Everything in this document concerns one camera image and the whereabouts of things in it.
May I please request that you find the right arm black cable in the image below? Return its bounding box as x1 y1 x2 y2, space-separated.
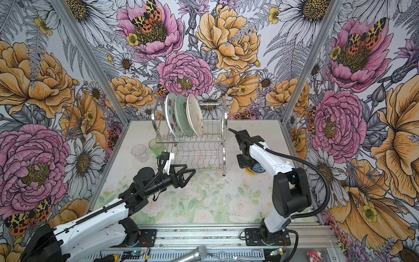
228 127 332 262

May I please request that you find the pale green plate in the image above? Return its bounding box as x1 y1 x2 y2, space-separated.
175 95 194 137

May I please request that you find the white plate red pattern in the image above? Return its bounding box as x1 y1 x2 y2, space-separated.
164 93 183 138

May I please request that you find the clear plastic tumbler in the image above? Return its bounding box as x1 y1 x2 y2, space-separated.
131 144 149 163

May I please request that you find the green circuit board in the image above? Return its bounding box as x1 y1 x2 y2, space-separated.
121 250 145 260

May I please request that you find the yellow plastic bowl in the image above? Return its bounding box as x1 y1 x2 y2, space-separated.
245 168 257 175

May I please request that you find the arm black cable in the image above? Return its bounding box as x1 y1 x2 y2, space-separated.
42 153 169 243
228 127 332 262

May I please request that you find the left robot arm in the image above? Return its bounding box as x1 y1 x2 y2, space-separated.
21 164 196 262

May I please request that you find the blue white ceramic bowl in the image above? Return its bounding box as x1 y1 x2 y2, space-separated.
250 163 266 174

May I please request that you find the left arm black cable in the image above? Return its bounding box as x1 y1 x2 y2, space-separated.
42 153 169 243

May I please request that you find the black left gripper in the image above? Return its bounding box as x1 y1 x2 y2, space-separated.
145 164 196 197

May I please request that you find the yellow black handle tool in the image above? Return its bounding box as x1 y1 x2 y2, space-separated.
102 254 120 262

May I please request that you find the cream floral plate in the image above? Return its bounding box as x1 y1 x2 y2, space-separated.
187 94 204 137

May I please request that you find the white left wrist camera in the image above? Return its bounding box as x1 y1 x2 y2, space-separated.
157 151 175 174

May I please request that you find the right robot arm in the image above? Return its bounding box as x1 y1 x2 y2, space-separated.
229 129 312 245

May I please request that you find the steel two-tier dish rack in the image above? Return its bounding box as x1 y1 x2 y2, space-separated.
151 93 229 175

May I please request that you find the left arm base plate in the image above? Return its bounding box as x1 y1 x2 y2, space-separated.
126 229 157 248

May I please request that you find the silver microphone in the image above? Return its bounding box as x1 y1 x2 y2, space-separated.
172 246 208 262

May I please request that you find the pink toy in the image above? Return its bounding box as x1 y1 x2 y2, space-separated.
307 251 324 262

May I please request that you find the green plastic tumbler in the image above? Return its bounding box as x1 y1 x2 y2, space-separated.
148 138 164 156

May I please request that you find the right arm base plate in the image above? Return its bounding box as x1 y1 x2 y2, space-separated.
244 227 291 246

